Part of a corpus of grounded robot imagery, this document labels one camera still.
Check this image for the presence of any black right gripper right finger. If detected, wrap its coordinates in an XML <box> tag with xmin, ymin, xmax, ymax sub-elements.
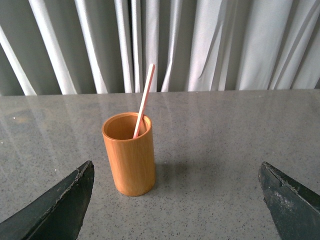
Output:
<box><xmin>258</xmin><ymin>161</ymin><xmax>320</xmax><ymax>240</ymax></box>

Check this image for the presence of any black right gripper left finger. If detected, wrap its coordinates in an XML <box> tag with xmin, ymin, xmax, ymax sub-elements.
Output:
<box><xmin>0</xmin><ymin>161</ymin><xmax>95</xmax><ymax>240</ymax></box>

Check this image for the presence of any pink chopstick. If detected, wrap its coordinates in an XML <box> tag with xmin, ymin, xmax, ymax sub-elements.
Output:
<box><xmin>133</xmin><ymin>63</ymin><xmax>155</xmax><ymax>139</ymax></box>

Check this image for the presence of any orange bamboo chopstick holder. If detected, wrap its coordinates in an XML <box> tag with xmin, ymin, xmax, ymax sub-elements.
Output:
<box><xmin>101</xmin><ymin>112</ymin><xmax>156</xmax><ymax>197</ymax></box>

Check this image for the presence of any grey pleated curtain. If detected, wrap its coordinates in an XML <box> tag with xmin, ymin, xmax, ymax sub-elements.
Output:
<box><xmin>0</xmin><ymin>0</ymin><xmax>320</xmax><ymax>96</ymax></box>

